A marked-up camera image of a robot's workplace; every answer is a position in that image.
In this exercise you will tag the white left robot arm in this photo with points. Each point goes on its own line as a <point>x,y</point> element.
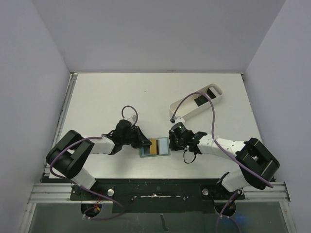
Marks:
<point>68,156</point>

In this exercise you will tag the white oblong tray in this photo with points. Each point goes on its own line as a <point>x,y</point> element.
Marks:
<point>189,108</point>

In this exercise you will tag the green card holder wallet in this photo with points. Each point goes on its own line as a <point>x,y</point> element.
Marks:
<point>164,149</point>

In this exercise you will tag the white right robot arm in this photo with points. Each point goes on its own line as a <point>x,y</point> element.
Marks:
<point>257,165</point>

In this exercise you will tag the aluminium frame rail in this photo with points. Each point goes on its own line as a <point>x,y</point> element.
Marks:
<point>93,105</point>

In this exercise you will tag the fallen black card in tray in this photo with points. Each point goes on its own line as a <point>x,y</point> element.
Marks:
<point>200,100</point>

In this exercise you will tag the card stack in tray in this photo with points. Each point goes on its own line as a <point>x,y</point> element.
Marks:
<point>211,93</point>

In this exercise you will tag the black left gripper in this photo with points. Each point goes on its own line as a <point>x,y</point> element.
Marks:
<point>141,140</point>

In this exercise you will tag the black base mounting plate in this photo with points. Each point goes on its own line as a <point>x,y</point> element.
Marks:
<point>155,195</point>

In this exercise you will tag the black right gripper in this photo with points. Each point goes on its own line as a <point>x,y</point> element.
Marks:
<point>172,142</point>

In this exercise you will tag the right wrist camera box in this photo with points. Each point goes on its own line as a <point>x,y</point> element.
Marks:
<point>177,119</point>

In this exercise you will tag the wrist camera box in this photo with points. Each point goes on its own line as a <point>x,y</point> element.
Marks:
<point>132,119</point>
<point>177,119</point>

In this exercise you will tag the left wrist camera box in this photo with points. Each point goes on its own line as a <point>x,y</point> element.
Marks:
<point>132,119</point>

